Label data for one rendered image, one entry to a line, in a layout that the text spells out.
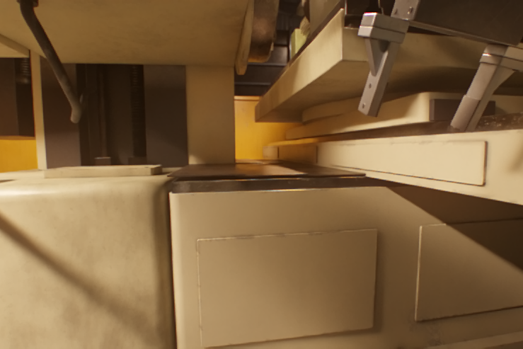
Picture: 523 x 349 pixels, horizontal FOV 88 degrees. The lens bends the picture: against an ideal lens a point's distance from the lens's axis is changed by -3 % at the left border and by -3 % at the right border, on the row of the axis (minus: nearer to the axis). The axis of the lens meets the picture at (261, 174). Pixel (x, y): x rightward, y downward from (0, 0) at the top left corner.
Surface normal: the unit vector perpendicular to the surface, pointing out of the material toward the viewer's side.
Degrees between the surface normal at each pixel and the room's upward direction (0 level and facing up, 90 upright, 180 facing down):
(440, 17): 113
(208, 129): 90
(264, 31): 148
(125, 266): 90
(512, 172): 90
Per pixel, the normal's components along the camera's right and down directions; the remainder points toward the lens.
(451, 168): -0.99, 0.03
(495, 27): 0.08, 0.48
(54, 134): 0.15, 0.09
